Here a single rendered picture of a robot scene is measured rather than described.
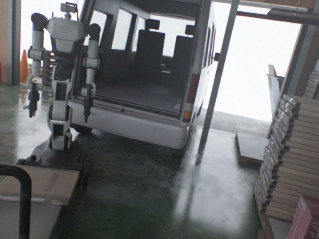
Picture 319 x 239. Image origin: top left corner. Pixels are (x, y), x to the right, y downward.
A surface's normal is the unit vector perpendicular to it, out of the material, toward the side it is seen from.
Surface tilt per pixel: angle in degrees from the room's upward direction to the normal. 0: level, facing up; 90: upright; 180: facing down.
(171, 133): 86
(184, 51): 93
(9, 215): 0
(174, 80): 90
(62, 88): 80
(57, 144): 106
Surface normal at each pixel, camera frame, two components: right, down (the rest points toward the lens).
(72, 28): 0.19, 0.30
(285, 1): -0.25, 0.22
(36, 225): 0.16, -0.95
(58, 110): 0.25, -0.11
